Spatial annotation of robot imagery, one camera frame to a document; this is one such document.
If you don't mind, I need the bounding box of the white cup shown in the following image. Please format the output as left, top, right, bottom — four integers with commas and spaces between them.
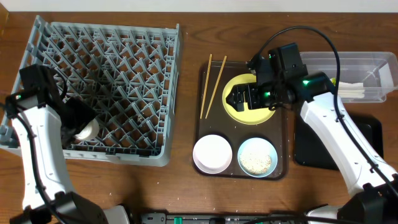
75, 119, 100, 141

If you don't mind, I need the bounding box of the light blue small bowl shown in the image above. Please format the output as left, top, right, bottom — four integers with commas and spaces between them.
237, 138, 278, 178

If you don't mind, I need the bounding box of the white paper napkin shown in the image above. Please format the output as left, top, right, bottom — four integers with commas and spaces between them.
338, 82, 365, 98

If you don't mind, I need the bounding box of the green snack wrapper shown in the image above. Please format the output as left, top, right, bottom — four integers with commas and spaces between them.
330, 78, 336, 86

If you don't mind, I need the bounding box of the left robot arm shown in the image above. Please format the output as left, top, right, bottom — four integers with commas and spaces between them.
1, 64, 130, 223

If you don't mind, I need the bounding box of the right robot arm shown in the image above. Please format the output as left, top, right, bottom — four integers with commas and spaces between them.
226, 44, 397, 223

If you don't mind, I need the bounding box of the black flat waste tray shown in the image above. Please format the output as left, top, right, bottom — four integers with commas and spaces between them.
294, 113, 384, 170

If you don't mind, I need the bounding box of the clear plastic waste bin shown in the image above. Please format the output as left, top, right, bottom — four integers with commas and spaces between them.
300, 52, 397, 103

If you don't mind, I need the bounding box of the yellow round plate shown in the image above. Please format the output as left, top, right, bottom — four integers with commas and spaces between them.
222, 73, 275, 125

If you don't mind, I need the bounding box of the dark brown serving tray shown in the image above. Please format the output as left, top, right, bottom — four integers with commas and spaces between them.
195, 62, 289, 180

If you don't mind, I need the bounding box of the pink small bowl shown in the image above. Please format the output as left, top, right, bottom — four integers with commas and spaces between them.
192, 134, 233, 174

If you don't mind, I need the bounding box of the grey plastic dish rack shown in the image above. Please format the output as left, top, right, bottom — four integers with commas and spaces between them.
0, 15, 182, 167

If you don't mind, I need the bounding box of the black rail at table edge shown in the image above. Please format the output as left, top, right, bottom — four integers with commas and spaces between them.
137, 212, 325, 224

